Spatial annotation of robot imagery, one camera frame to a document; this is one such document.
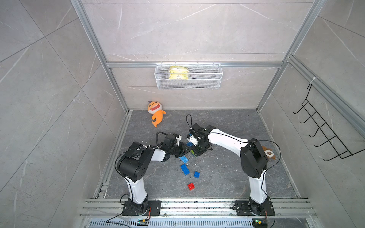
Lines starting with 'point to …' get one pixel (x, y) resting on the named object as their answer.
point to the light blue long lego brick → (189, 144)
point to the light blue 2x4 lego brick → (184, 158)
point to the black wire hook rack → (335, 142)
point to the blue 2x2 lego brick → (196, 174)
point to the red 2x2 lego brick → (191, 186)
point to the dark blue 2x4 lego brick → (185, 169)
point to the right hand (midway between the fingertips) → (198, 152)
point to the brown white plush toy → (269, 152)
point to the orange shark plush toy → (155, 108)
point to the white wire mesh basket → (201, 76)
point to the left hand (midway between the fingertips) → (192, 147)
